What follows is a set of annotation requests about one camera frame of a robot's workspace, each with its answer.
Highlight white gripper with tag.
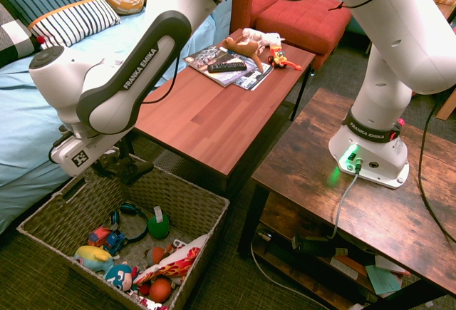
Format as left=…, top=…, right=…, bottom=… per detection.
left=49, top=135, right=134, bottom=178

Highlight grey woven wicker basket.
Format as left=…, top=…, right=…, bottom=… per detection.
left=16, top=145, right=231, bottom=310

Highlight blue headphones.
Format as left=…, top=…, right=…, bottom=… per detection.
left=109, top=202, right=150, bottom=242

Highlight orange blue toy truck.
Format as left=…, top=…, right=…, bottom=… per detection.
left=88, top=226, right=128, bottom=257

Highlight green plush ball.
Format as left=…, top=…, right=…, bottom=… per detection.
left=147, top=205, right=170, bottom=239

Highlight yellow haired plush doll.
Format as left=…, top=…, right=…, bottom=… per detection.
left=73, top=244, right=115, bottom=272

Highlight bed with light blue sheet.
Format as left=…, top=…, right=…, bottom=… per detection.
left=0, top=0, right=234, bottom=234

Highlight brown orange plush toy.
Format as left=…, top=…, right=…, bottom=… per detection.
left=144, top=245, right=167, bottom=267

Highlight reddish wooden coffee table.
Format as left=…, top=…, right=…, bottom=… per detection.
left=117, top=28, right=316, bottom=197

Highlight blue superhero plush doll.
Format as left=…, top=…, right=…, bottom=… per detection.
left=104, top=260, right=140, bottom=292

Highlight white plush with flame print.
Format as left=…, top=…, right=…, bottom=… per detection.
left=133, top=234, right=208, bottom=286

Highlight orange ball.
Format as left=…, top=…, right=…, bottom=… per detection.
left=148, top=277, right=172, bottom=304

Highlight large magazine with snowflake cover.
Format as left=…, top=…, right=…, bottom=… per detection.
left=182, top=45, right=263, bottom=88

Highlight white navy striped pillow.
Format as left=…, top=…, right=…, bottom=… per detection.
left=28, top=0, right=122, bottom=56

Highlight red white toy car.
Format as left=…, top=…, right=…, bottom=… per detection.
left=128, top=290, right=168, bottom=310

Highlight black tv remote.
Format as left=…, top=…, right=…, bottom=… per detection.
left=207, top=61, right=248, bottom=73

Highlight black white checked pillow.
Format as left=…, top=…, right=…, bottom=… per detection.
left=0, top=1, right=42, bottom=68

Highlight small dark magazine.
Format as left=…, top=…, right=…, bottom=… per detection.
left=232, top=62, right=274, bottom=92

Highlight white plush toy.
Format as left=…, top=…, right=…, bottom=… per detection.
left=242, top=27, right=286, bottom=56

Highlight orange toy vehicle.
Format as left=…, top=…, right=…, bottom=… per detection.
left=266, top=44, right=303, bottom=72

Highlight rustic brown wooden table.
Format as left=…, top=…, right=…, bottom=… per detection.
left=237, top=87, right=456, bottom=310

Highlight orange armchair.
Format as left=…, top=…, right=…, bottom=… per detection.
left=230, top=0, right=281, bottom=35

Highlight black device on shelf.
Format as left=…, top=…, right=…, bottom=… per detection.
left=291, top=234, right=339, bottom=257

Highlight orange tufted ottoman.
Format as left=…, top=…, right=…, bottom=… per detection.
left=255, top=0, right=353, bottom=72

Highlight blue sofa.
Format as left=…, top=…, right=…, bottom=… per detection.
left=342, top=16, right=373, bottom=38

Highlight white paper sheet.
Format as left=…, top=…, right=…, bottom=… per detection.
left=374, top=254, right=407, bottom=274

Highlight teal paper folder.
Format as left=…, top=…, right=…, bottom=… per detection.
left=366, top=264, right=403, bottom=296

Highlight wooden orange chair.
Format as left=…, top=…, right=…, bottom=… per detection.
left=436, top=87, right=456, bottom=121

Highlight white floor cable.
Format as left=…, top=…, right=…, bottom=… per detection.
left=250, top=231, right=331, bottom=310

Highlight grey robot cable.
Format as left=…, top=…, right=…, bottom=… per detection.
left=327, top=162, right=364, bottom=239

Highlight thick black cable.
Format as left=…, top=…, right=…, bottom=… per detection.
left=418, top=92, right=456, bottom=245

